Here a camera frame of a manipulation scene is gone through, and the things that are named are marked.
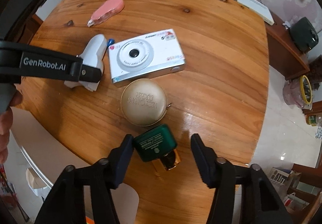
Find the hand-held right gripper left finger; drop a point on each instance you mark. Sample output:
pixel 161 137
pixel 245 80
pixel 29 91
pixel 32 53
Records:
pixel 123 161

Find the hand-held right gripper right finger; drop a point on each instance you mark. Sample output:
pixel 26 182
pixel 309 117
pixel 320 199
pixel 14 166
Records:
pixel 201 161

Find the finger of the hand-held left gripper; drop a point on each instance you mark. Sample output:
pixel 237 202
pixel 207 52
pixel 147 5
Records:
pixel 91 75

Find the white bottle-shaped case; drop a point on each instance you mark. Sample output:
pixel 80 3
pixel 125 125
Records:
pixel 94 47

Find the green perfume bottle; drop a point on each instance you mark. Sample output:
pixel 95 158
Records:
pixel 156 142

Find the white plastic tray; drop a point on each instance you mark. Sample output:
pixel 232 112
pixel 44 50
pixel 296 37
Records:
pixel 45 138

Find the person's left hand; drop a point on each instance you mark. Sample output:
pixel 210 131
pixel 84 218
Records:
pixel 5 133

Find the small blue cap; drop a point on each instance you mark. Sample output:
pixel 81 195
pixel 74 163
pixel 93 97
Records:
pixel 111 42

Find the gold round case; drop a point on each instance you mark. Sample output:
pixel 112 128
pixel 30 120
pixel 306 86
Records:
pixel 143 103

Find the pink correction tape dispenser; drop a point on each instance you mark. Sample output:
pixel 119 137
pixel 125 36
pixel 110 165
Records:
pixel 108 8

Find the cardboard box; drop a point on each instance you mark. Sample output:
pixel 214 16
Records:
pixel 281 177

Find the white plastic bag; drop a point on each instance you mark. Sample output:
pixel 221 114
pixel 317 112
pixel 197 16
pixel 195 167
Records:
pixel 289 201

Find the yellow-rimmed trash bin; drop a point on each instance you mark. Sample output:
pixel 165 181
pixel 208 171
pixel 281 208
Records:
pixel 296 93

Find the green label bottle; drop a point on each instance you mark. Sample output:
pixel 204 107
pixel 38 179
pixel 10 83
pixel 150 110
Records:
pixel 313 120

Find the small white ornament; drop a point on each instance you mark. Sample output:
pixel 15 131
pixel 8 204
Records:
pixel 287 24

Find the dark green appliance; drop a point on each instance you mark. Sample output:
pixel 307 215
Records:
pixel 304 35

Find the white router box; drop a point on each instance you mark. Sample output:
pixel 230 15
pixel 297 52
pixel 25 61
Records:
pixel 254 6

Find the white compact camera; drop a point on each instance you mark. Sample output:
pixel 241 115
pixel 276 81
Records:
pixel 151 60

